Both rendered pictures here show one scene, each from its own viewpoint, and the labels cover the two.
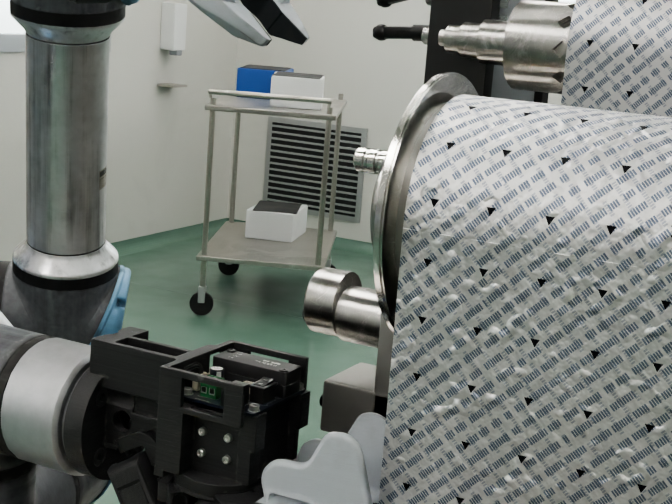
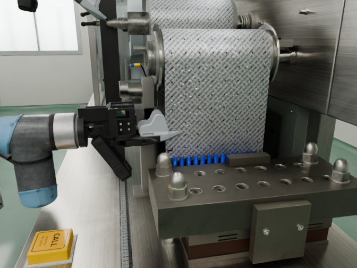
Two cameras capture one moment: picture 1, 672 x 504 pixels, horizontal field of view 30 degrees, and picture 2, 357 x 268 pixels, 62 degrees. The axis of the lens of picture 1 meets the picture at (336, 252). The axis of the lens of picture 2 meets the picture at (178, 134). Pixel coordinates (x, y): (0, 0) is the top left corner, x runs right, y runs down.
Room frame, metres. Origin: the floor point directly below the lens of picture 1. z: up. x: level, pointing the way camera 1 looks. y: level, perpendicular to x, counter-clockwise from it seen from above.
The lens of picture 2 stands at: (0.11, 0.32, 1.29)
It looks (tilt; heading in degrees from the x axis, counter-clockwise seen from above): 18 degrees down; 322
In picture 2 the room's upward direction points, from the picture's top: straight up
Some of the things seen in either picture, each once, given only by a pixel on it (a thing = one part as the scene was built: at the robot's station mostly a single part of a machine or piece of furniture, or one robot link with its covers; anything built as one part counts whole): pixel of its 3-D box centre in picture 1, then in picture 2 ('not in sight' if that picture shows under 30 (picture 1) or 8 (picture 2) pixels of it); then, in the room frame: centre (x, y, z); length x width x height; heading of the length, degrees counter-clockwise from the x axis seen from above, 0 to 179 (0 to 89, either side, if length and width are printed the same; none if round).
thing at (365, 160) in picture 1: (380, 162); (139, 48); (0.69, -0.02, 1.27); 0.03 x 0.01 x 0.01; 63
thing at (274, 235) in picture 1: (274, 187); not in sight; (5.52, 0.29, 0.51); 0.91 x 0.58 x 1.02; 177
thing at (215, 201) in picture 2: not in sight; (251, 190); (0.44, -0.12, 1.00); 0.40 x 0.16 x 0.06; 63
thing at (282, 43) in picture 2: not in sight; (281, 42); (0.54, -0.32, 1.28); 0.06 x 0.05 x 0.02; 63
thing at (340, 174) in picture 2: not in sight; (340, 169); (0.33, -0.24, 1.05); 0.04 x 0.04 x 0.04
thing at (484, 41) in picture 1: (479, 41); (117, 23); (0.93, -0.09, 1.33); 0.06 x 0.03 x 0.03; 63
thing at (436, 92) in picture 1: (436, 209); (156, 58); (0.67, -0.05, 1.25); 0.15 x 0.01 x 0.15; 153
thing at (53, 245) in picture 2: not in sight; (51, 245); (0.63, 0.23, 0.91); 0.07 x 0.07 x 0.02; 63
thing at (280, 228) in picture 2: not in sight; (279, 232); (0.35, -0.09, 0.96); 0.10 x 0.03 x 0.11; 63
